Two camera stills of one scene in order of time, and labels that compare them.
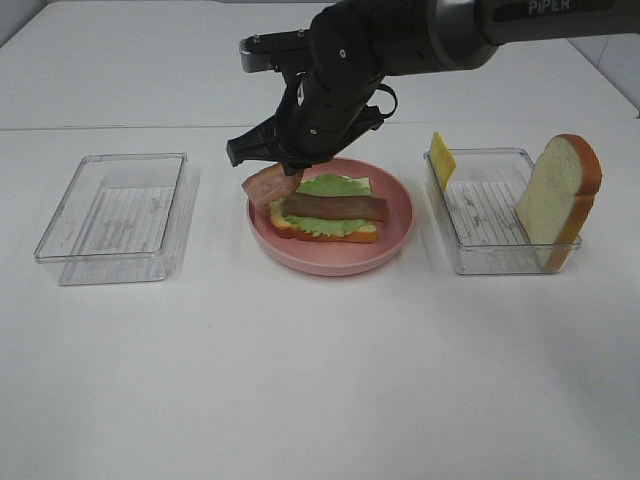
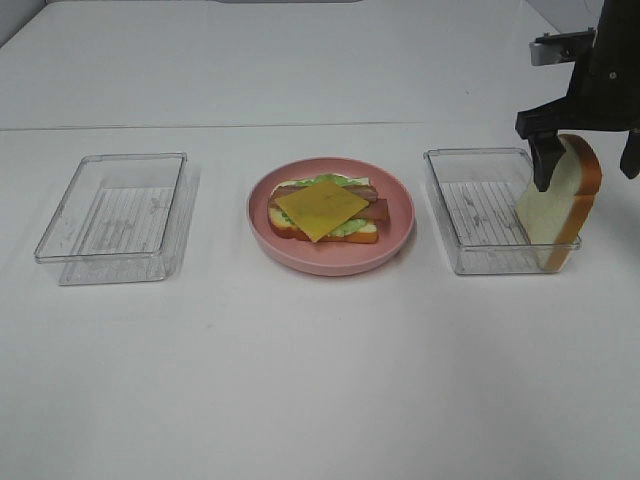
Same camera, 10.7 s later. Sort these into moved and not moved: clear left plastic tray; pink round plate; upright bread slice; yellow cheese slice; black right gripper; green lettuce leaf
Moved: black right gripper; yellow cheese slice
Not moved: clear left plastic tray; green lettuce leaf; upright bread slice; pink round plate
